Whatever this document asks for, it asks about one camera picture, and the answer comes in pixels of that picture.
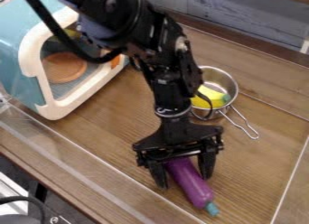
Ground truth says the yellow toy banana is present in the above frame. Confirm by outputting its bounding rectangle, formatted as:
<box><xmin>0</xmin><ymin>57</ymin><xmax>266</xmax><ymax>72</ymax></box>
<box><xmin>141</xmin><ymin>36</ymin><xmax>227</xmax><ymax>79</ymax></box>
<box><xmin>191</xmin><ymin>85</ymin><xmax>231</xmax><ymax>108</ymax></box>

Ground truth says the clear acrylic barrier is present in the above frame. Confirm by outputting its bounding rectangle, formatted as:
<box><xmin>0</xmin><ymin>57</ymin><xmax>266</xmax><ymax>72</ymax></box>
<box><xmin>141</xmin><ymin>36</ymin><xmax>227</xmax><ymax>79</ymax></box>
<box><xmin>0</xmin><ymin>95</ymin><xmax>203</xmax><ymax>224</ymax></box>

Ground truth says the purple toy eggplant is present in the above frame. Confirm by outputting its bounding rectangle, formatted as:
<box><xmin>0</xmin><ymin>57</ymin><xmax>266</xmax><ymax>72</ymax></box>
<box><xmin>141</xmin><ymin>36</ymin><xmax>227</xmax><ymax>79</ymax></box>
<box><xmin>166</xmin><ymin>158</ymin><xmax>218</xmax><ymax>217</ymax></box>

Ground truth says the blue toy microwave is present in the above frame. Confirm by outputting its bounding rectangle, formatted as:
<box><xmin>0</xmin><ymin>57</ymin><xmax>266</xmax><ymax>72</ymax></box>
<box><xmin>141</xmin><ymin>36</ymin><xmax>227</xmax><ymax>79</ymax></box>
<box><xmin>0</xmin><ymin>0</ymin><xmax>128</xmax><ymax>120</ymax></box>

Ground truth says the orange microwave turntable plate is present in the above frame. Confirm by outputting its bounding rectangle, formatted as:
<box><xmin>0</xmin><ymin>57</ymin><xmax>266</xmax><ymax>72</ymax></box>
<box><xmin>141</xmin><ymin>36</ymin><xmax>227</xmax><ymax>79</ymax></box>
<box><xmin>43</xmin><ymin>51</ymin><xmax>87</xmax><ymax>84</ymax></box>

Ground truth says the black device with cable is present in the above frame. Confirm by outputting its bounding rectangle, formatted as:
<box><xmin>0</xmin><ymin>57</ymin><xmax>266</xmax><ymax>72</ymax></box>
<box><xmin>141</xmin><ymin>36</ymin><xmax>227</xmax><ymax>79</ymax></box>
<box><xmin>0</xmin><ymin>195</ymin><xmax>73</xmax><ymax>224</ymax></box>

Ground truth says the black cable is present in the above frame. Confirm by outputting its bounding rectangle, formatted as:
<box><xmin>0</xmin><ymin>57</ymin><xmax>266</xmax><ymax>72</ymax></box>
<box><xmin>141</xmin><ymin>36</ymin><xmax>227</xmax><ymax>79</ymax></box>
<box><xmin>18</xmin><ymin>0</ymin><xmax>125</xmax><ymax>65</ymax></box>

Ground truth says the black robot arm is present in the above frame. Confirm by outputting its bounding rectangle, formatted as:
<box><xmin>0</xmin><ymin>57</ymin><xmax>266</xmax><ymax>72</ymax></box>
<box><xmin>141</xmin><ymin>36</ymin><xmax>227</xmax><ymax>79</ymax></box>
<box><xmin>59</xmin><ymin>0</ymin><xmax>223</xmax><ymax>189</ymax></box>

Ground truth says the silver pot with handle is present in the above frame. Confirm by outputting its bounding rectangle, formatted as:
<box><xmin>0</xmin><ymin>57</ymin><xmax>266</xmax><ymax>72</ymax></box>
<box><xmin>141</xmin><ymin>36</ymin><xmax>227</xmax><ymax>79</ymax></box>
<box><xmin>191</xmin><ymin>66</ymin><xmax>259</xmax><ymax>140</ymax></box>

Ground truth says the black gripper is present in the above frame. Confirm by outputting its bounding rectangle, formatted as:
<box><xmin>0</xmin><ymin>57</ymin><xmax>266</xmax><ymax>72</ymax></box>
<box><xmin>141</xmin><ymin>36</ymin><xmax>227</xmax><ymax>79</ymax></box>
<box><xmin>132</xmin><ymin>108</ymin><xmax>223</xmax><ymax>190</ymax></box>

